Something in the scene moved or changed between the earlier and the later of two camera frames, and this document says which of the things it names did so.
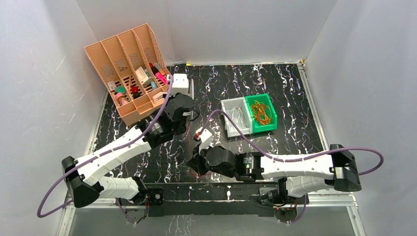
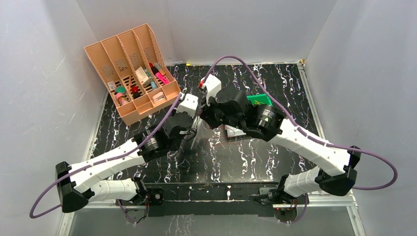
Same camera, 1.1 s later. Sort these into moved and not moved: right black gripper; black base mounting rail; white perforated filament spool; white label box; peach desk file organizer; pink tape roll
Moved: white perforated filament spool; right black gripper
Not moved: black base mounting rail; white label box; peach desk file organizer; pink tape roll
